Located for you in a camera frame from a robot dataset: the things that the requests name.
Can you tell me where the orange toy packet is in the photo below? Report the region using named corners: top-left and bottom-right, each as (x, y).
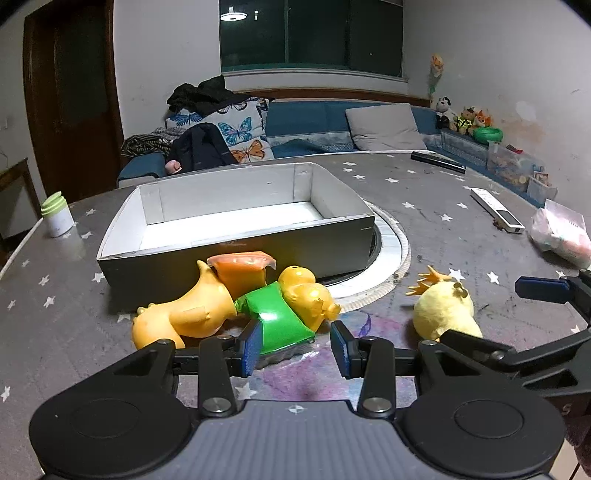
top-left (207, 250), bottom-right (277, 301)

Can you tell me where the dark jacket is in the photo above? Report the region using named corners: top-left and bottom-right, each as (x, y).
top-left (168, 123), bottom-right (236, 174)

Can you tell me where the patterned storage box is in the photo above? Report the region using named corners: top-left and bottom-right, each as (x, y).
top-left (438, 128), bottom-right (490, 169)

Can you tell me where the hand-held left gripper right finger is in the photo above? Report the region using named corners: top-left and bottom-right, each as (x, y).
top-left (330, 320), bottom-right (478, 418)

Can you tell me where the wall hanging doll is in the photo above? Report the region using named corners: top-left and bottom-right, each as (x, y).
top-left (429, 53), bottom-right (446, 97)

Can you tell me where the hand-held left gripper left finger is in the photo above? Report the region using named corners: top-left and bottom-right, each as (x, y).
top-left (112, 318), bottom-right (265, 418)

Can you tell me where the clear plastic bag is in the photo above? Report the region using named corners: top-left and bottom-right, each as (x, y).
top-left (527, 198), bottom-right (591, 268)

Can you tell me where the grey cardboard box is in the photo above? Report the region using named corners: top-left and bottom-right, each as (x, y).
top-left (97, 161), bottom-right (376, 315)

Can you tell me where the large orange rubber duck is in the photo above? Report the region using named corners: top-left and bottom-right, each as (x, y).
top-left (131, 260), bottom-right (238, 350)

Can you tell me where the striped cloth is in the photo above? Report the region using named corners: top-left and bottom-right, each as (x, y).
top-left (121, 127), bottom-right (185, 160)

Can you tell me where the butterfly print cushion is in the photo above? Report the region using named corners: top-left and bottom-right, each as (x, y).
top-left (165, 97), bottom-right (275, 163)

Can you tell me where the white jar with green lid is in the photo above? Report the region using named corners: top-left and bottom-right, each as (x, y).
top-left (41, 191), bottom-right (75, 238)

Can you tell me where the yellow rubber duck toy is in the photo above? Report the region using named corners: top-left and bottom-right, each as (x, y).
top-left (277, 266), bottom-right (342, 332)

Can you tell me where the plush toy with yellow vest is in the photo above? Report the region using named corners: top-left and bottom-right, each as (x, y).
top-left (455, 106), bottom-right (478, 136)

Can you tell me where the grey pillow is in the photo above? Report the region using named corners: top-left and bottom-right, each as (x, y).
top-left (345, 103), bottom-right (428, 152)

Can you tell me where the small clear box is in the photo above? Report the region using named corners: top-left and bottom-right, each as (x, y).
top-left (526, 171), bottom-right (558, 201)

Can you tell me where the black clothes pile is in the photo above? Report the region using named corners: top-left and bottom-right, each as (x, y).
top-left (167, 75), bottom-right (254, 116)

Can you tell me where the dark window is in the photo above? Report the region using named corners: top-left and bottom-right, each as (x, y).
top-left (219, 0), bottom-right (404, 78)

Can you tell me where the blue sofa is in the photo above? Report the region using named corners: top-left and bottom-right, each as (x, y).
top-left (117, 99), bottom-right (546, 208)

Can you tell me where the clear plastic storage box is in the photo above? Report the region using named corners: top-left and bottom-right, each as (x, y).
top-left (487, 142), bottom-right (546, 195)

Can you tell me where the wooden chair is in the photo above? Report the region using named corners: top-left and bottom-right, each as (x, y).
top-left (0, 158), bottom-right (42, 259)

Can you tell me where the black remote control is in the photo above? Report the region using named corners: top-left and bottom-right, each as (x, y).
top-left (411, 150), bottom-right (467, 174)

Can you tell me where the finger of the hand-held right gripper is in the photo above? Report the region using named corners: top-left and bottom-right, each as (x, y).
top-left (514, 270), bottom-right (591, 324)
top-left (438, 325), bottom-right (591, 400)

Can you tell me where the brown wooden door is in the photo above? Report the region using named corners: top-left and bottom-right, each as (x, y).
top-left (23, 0), bottom-right (125, 199)

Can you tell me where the green toy packet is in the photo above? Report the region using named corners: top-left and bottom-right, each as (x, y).
top-left (234, 281), bottom-right (315, 357)

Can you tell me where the panda plush toy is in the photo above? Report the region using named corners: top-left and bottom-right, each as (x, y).
top-left (435, 96), bottom-right (458, 131)

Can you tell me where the white remote control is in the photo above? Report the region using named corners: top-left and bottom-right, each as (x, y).
top-left (470, 187), bottom-right (527, 234)

